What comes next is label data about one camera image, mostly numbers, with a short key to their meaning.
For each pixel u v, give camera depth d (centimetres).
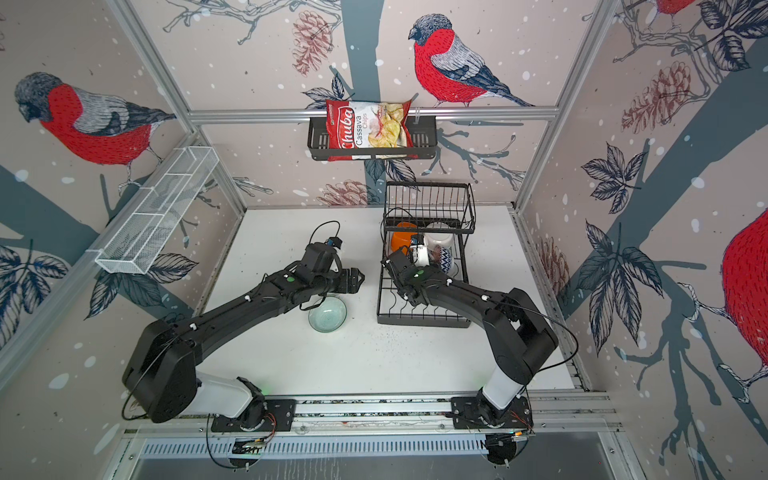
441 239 101
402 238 100
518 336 45
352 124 87
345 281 74
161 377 42
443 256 92
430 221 111
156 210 78
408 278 69
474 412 73
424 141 95
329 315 90
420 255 78
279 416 73
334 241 77
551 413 75
